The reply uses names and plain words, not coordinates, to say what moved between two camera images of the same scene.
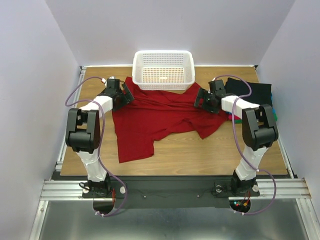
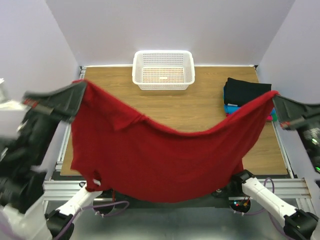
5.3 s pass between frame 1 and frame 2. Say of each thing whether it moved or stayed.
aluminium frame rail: stayed
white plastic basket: stayed
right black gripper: moved
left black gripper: moved
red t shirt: moved
